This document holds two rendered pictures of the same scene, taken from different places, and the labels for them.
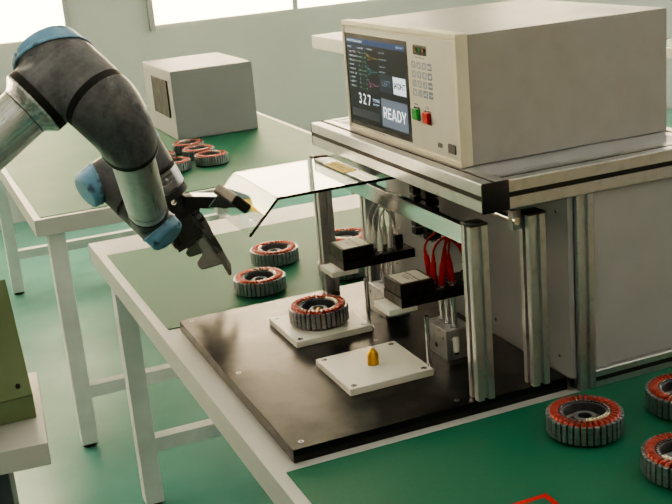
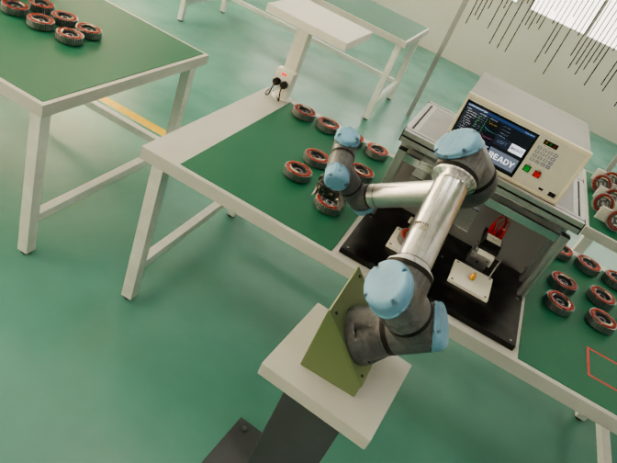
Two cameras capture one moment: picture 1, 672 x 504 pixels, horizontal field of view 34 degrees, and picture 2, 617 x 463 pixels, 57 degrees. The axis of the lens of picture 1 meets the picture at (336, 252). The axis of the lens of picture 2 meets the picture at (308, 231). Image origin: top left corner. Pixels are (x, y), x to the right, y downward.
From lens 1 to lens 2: 2.20 m
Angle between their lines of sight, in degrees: 55
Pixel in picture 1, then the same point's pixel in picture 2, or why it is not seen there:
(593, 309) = not seen: hidden behind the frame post
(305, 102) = not seen: outside the picture
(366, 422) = (511, 321)
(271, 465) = (507, 355)
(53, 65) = (484, 163)
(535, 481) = (577, 340)
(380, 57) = (504, 129)
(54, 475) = (28, 284)
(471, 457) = (549, 331)
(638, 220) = not seen: hidden behind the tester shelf
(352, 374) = (475, 288)
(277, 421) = (487, 327)
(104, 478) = (72, 281)
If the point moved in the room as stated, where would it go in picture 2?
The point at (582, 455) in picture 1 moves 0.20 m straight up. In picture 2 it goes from (570, 321) to (604, 282)
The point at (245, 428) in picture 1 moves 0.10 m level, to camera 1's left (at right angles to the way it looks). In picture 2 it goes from (467, 331) to (453, 342)
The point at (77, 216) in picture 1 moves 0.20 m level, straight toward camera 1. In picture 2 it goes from (68, 100) to (106, 127)
